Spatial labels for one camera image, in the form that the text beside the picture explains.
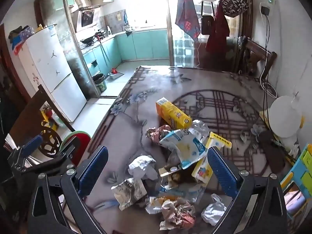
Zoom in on pink brown paper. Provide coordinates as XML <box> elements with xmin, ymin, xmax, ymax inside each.
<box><xmin>160</xmin><ymin>198</ymin><xmax>196</xmax><ymax>231</ymax></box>

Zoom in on yellow tea carton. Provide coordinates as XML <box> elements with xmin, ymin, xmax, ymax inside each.
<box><xmin>155</xmin><ymin>97</ymin><xmax>192</xmax><ymax>129</ymax></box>

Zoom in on black kitchen trash bin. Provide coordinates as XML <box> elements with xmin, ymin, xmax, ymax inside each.
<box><xmin>92</xmin><ymin>73</ymin><xmax>107</xmax><ymax>93</ymax></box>

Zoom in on teal kitchen cabinets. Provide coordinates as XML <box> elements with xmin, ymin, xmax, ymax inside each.
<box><xmin>81</xmin><ymin>28</ymin><xmax>169</xmax><ymax>76</ymax></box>

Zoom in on dark wooden carved chair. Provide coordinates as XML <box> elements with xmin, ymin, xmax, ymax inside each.
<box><xmin>10</xmin><ymin>85</ymin><xmax>74</xmax><ymax>158</ymax></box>

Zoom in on yellow white flat box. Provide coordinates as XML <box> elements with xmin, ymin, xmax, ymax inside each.
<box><xmin>191</xmin><ymin>131</ymin><xmax>233</xmax><ymax>184</ymax></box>

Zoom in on red bin green rim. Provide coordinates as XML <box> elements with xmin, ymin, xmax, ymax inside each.
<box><xmin>59</xmin><ymin>130</ymin><xmax>91</xmax><ymax>166</ymax></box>

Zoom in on silver foil wrapper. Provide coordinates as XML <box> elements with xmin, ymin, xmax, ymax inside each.
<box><xmin>111</xmin><ymin>177</ymin><xmax>147</xmax><ymax>211</ymax></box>

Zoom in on yellow toy on floor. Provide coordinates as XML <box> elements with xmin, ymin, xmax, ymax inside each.
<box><xmin>41</xmin><ymin>107</ymin><xmax>59</xmax><ymax>131</ymax></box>

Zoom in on crumpled white paper ball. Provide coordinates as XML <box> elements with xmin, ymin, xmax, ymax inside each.
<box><xmin>128</xmin><ymin>155</ymin><xmax>158</xmax><ymax>181</ymax></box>

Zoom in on blue yellow toy box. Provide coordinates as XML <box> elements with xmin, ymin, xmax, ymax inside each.
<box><xmin>281</xmin><ymin>144</ymin><xmax>311</xmax><ymax>224</ymax></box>

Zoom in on floral table cloth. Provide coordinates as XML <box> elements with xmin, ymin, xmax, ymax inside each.
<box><xmin>62</xmin><ymin>66</ymin><xmax>291</xmax><ymax>234</ymax></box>

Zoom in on white round fan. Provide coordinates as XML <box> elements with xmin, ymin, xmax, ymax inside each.
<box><xmin>268</xmin><ymin>96</ymin><xmax>302</xmax><ymax>138</ymax></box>

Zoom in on white refrigerator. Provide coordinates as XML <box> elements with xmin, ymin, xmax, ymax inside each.
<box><xmin>18</xmin><ymin>25</ymin><xmax>87</xmax><ymax>122</ymax></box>

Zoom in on red dustpan broom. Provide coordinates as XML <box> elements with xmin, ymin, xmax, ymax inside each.
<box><xmin>108</xmin><ymin>68</ymin><xmax>124</xmax><ymax>80</ymax></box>

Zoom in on black wok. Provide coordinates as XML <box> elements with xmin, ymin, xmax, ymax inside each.
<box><xmin>80</xmin><ymin>35</ymin><xmax>95</xmax><ymax>45</ymax></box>

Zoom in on wooden chair far side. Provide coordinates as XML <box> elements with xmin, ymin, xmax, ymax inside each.
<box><xmin>235</xmin><ymin>36</ymin><xmax>277</xmax><ymax>77</ymax></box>

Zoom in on red hanging garment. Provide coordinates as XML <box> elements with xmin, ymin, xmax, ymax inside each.
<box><xmin>206</xmin><ymin>0</ymin><xmax>230</xmax><ymax>53</ymax></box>

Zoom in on plaid hanging cloth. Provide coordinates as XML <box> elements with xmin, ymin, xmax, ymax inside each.
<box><xmin>175</xmin><ymin>0</ymin><xmax>200</xmax><ymax>42</ymax></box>

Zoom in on black white patterned bag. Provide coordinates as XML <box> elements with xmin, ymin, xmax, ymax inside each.
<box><xmin>222</xmin><ymin>0</ymin><xmax>251</xmax><ymax>18</ymax></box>

